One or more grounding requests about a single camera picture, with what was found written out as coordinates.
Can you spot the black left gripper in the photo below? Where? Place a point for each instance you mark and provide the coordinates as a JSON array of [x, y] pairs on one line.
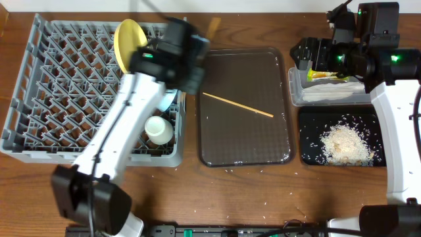
[[193, 84]]

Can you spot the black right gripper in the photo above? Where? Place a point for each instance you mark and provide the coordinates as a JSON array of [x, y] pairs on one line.
[[321, 47]]

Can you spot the yellow green snack wrapper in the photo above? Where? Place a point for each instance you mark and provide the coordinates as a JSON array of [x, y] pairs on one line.
[[313, 76]]

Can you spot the white napkin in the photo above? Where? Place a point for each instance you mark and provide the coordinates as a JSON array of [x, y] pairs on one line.
[[331, 91]]

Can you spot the light blue bowl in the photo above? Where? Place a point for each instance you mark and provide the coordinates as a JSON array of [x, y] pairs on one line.
[[167, 100]]

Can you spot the yellow round plate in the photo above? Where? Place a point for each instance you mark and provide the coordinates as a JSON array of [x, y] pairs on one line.
[[127, 38]]

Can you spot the white paper cup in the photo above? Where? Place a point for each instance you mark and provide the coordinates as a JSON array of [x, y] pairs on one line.
[[159, 130]]

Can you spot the wooden chopstick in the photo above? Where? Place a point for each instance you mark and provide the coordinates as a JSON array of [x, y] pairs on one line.
[[213, 26], [239, 105]]

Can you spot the pile of rice waste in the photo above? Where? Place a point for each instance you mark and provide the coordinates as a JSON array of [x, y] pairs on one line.
[[345, 145]]

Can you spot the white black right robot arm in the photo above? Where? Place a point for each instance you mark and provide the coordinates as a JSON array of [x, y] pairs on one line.
[[365, 45]]

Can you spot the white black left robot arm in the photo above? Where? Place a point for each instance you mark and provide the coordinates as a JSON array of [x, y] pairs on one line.
[[88, 192]]

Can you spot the clear plastic waste bin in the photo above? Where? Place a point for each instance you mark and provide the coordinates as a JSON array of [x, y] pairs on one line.
[[298, 82]]

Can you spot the black waste tray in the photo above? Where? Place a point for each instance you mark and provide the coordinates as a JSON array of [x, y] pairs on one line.
[[309, 131]]

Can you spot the grey plastic dishwasher rack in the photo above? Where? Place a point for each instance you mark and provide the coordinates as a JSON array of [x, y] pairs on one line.
[[66, 84]]

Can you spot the dark brown serving tray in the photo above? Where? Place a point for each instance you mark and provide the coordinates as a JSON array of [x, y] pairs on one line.
[[231, 136]]

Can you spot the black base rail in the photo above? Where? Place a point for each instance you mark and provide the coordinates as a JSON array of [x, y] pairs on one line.
[[191, 231]]

